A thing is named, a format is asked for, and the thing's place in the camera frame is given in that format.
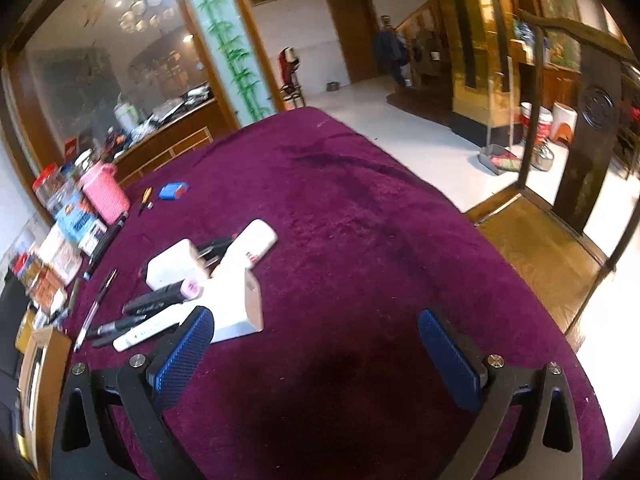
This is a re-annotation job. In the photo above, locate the thick white marker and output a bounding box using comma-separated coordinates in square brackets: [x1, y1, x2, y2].
[113, 304, 197, 353]

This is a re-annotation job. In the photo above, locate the orange print box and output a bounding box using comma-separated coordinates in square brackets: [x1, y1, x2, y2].
[30, 266, 68, 317]

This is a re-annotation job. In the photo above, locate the dark wooden chair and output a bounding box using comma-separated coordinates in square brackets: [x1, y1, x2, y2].
[465, 9, 640, 352]

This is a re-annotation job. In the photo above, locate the long handled dustpan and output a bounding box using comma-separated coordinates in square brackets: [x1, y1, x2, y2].
[478, 55, 524, 177]

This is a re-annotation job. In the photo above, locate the black marker with pink end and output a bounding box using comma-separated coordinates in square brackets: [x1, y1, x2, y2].
[122, 279, 204, 316]

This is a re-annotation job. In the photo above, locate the large white pen holder box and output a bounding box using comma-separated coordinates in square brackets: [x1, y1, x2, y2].
[197, 264, 265, 345]

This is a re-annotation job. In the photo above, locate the bamboo print glass panel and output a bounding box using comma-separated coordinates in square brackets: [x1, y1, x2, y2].
[174, 0, 282, 127]

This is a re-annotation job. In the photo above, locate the white thermos jug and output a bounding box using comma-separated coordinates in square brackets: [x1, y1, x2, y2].
[114, 102, 138, 133]

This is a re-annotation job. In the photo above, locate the bottle with pink knit sleeve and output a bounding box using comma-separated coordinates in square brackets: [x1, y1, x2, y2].
[79, 161, 131, 225]

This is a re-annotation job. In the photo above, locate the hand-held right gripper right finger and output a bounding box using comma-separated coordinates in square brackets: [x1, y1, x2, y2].
[417, 308, 583, 480]

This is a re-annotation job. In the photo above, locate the small white pen holder box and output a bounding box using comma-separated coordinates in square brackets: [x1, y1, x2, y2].
[146, 238, 211, 291]

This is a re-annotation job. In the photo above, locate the green pen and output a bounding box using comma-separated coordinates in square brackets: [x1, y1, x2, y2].
[66, 277, 82, 317]

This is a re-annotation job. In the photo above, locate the white bucket with red label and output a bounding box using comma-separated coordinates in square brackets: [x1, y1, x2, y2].
[519, 101, 554, 144]

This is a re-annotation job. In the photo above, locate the clear jar with red lid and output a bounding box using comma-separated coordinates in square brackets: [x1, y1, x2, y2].
[32, 164, 69, 212]

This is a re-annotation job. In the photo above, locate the gold mirrored pillar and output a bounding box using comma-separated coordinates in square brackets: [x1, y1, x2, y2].
[430, 0, 526, 128]

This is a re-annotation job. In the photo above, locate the purple velvet tablecloth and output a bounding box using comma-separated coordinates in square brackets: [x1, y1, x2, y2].
[47, 106, 613, 480]

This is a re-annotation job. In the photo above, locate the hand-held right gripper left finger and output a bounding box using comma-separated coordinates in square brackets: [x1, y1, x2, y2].
[52, 305, 216, 480]

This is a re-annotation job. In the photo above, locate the black marker with grey cap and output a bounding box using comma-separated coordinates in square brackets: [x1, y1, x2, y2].
[85, 316, 153, 341]

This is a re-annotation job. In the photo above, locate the wooden staircase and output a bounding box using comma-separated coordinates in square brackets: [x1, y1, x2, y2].
[387, 0, 456, 126]

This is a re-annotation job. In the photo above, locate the black gel pen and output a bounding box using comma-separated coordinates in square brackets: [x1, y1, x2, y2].
[73, 268, 119, 352]

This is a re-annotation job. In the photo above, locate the white plastic bottle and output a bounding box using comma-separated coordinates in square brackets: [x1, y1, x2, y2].
[212, 218, 279, 279]

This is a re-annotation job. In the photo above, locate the wooden door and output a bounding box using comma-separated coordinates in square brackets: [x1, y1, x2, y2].
[323, 0, 382, 85]

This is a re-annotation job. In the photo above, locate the wooden counter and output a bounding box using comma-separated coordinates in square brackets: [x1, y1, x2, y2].
[112, 97, 240, 187]

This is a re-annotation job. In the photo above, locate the white and orange stool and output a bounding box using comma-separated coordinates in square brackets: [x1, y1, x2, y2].
[550, 102, 579, 149]

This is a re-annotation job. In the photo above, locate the etched glass partition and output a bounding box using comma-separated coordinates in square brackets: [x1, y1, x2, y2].
[10, 0, 236, 156]

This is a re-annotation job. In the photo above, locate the long black pen teal tip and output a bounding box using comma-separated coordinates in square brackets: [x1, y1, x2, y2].
[83, 211, 130, 281]

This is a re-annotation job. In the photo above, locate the blue and red box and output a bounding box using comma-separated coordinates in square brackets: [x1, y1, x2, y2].
[158, 181, 191, 201]

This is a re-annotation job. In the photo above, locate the dark blue jacket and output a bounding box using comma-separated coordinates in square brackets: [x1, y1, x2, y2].
[373, 15, 412, 89]

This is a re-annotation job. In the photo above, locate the metal pot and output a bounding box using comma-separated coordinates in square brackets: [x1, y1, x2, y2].
[530, 139, 557, 171]

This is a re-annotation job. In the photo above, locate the brown cardboard box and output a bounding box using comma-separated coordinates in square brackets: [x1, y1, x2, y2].
[16, 326, 74, 467]

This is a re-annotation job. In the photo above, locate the blue label plastic jar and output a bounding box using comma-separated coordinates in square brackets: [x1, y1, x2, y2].
[54, 191, 109, 255]

